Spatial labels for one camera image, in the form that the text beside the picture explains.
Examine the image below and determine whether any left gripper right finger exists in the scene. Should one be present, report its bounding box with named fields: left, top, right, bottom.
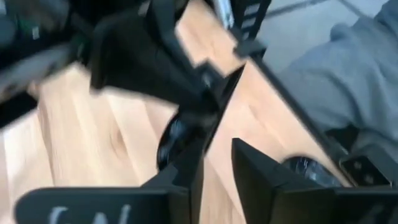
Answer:
left=231, top=138, right=398, bottom=224

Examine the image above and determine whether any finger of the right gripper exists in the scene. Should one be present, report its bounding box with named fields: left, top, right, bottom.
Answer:
left=93, top=15, right=218, bottom=121
left=186, top=65, right=246, bottom=150

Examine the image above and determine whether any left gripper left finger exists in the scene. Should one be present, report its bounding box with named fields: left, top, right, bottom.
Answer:
left=14, top=136, right=205, bottom=224

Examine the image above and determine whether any black teardrop mini plate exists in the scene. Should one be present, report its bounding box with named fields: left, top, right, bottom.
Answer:
left=156, top=117, right=189, bottom=171

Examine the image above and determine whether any person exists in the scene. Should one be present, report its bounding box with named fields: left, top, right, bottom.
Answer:
left=273, top=0, right=398, bottom=162

